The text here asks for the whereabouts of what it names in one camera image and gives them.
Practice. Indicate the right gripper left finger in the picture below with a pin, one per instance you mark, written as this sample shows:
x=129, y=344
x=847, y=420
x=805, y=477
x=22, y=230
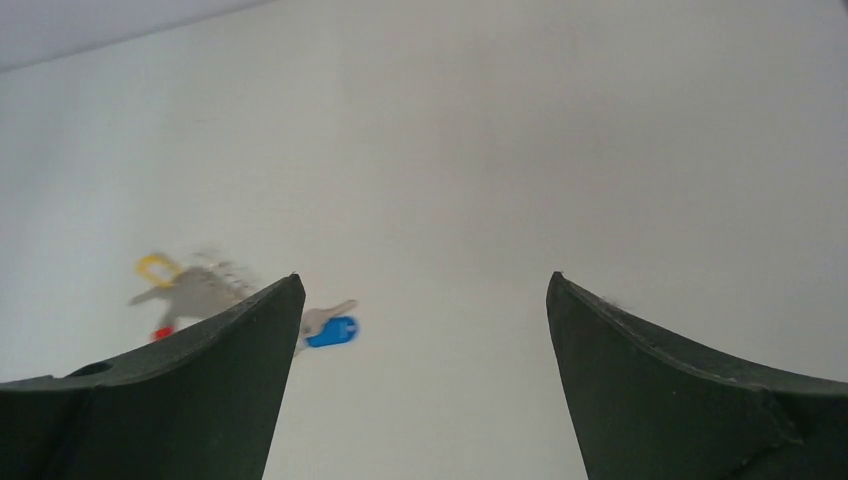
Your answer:
x=202, y=403

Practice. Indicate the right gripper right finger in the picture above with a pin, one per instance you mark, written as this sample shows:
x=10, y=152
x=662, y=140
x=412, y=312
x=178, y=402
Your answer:
x=647, y=403

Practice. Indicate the metal key holder red handle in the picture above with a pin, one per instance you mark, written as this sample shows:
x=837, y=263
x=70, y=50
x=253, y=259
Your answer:
x=208, y=285

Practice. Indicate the silver key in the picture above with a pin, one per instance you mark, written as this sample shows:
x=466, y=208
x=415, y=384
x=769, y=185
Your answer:
x=313, y=320

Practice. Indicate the blue key tag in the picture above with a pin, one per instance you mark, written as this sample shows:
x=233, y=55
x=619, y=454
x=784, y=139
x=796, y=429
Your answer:
x=336, y=331

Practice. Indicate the yellow key tag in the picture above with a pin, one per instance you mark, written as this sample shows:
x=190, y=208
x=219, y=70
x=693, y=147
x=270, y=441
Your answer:
x=159, y=270

